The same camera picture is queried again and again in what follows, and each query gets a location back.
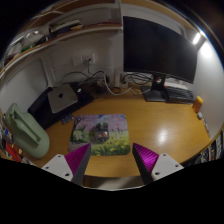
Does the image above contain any bookcase with books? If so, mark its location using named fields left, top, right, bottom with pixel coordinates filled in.
left=186, top=129, right=224, bottom=166

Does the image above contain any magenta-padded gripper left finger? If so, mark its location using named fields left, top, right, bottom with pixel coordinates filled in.
left=40, top=142, right=92, bottom=185

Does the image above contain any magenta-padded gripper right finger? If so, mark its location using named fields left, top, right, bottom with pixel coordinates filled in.
left=131, top=142, right=185, bottom=185

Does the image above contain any white power strip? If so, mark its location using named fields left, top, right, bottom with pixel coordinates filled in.
left=106, top=73, right=129, bottom=89

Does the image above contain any white cable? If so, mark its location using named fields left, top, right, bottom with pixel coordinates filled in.
left=104, top=74, right=141, bottom=96

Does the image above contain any wooden wall shelf unit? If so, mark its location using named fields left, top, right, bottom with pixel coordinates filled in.
left=0, top=0, right=123, bottom=78

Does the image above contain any pale green plastic container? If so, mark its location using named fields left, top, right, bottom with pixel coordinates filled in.
left=3, top=102, right=51, bottom=159

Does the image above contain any dark mechanical keyboard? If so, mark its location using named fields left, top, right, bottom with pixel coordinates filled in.
left=164, top=84, right=197, bottom=104

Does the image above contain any bright light bar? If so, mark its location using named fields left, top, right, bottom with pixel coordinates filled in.
left=192, top=32, right=202, bottom=46

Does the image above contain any black box stand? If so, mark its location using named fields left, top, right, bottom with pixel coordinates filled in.
left=27, top=81, right=95, bottom=131

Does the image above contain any black computer monitor with stand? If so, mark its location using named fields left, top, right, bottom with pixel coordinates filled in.
left=122, top=15, right=198, bottom=103

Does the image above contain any orange jar with yellow lid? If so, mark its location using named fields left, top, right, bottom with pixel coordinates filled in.
left=192, top=95, right=204, bottom=114

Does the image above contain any flower landscape print mouse pad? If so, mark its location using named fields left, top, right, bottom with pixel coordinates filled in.
left=68, top=113, right=132, bottom=157

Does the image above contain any silver mini computer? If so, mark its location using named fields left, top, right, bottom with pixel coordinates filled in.
left=47, top=83, right=80, bottom=114

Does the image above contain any white wall outlet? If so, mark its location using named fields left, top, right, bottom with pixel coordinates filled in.
left=72, top=53, right=96, bottom=67

